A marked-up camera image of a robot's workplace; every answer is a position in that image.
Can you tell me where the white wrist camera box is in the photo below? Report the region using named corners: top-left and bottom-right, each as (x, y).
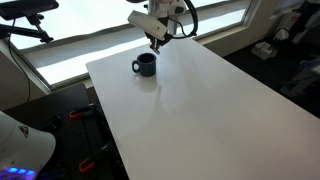
top-left (127, 10), bottom-right (168, 36)

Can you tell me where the orange handled clamp far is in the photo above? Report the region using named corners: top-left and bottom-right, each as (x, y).
top-left (69, 105), bottom-right (95, 120)

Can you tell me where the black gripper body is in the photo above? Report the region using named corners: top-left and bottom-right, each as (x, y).
top-left (145, 33), bottom-right (173, 45)

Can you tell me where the black camera on stand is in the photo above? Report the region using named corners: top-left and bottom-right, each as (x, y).
top-left (0, 0), bottom-right (59, 43)

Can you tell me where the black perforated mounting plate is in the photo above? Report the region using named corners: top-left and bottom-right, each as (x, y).
top-left (36, 107), bottom-right (116, 180)

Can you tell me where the orange capped white marker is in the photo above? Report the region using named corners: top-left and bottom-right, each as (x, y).
top-left (153, 47), bottom-right (160, 55)

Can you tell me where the white device on floor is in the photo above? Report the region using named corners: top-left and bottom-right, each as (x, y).
top-left (251, 42), bottom-right (278, 60)

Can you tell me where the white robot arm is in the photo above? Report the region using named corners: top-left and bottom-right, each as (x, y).
top-left (145, 0), bottom-right (186, 54)

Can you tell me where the orange handled clamp near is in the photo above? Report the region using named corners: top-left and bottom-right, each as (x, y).
top-left (78, 144), bottom-right (113, 174)

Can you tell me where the dark green ceramic mug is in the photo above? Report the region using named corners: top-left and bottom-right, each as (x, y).
top-left (132, 53), bottom-right (156, 77)

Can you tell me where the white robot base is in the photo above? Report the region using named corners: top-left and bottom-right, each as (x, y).
top-left (0, 112), bottom-right (56, 180)

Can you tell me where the orange handled clamp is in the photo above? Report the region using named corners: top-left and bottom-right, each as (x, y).
top-left (78, 144), bottom-right (113, 174)
top-left (69, 105), bottom-right (95, 120)

